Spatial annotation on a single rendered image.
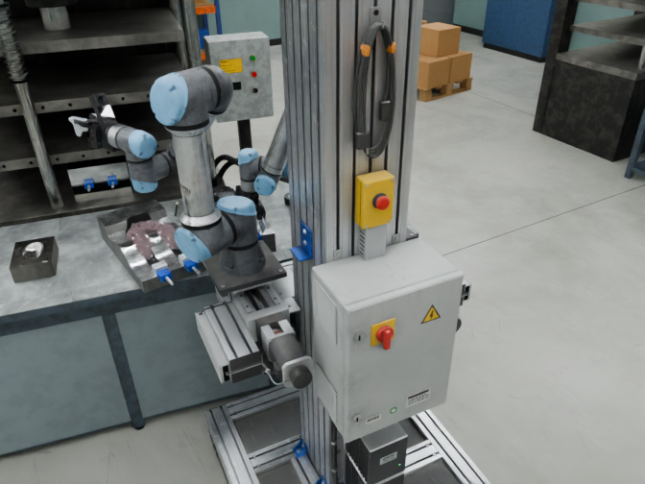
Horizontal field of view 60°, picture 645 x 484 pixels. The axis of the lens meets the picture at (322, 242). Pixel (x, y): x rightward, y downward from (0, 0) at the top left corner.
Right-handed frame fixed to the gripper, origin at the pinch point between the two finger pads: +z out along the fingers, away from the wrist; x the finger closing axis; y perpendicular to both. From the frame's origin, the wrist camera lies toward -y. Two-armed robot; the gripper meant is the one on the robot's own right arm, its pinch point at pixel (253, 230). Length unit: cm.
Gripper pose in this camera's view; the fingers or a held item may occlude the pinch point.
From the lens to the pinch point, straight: 227.8
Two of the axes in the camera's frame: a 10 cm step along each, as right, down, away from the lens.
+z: 0.2, 8.5, 5.2
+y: 3.2, 4.9, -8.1
